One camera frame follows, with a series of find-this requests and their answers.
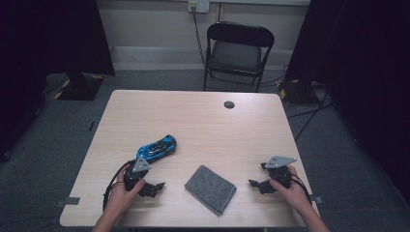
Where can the grey towel cloth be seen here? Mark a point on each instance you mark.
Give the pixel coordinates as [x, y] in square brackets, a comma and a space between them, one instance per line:
[210, 189]

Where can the small black floor item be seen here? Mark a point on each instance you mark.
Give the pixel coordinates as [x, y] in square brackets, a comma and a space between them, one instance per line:
[92, 126]

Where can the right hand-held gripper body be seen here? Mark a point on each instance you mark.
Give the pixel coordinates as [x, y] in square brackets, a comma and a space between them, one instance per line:
[279, 175]

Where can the black stand base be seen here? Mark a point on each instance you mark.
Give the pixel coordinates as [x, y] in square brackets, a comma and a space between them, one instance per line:
[298, 93]
[80, 88]

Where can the person's left hand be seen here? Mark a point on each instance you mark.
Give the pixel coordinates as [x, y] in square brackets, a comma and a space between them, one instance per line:
[119, 196]

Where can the black folding chair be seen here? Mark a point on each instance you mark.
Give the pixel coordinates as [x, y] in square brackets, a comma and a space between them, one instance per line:
[237, 54]

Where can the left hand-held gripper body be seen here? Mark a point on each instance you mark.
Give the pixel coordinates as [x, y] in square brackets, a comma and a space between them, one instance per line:
[137, 175]

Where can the blue toy car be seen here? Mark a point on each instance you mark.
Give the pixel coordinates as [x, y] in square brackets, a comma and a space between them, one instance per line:
[156, 149]

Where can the person's right hand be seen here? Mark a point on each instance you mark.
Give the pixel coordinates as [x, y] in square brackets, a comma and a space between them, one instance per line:
[295, 193]

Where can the black curtain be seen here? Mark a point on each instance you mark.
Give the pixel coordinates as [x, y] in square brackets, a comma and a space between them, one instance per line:
[364, 64]
[48, 48]

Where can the grey tape piece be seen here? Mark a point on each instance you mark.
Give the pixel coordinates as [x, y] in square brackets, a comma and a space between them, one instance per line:
[318, 199]
[69, 201]

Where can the white wall socket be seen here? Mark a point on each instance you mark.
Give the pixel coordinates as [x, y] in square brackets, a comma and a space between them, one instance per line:
[199, 5]

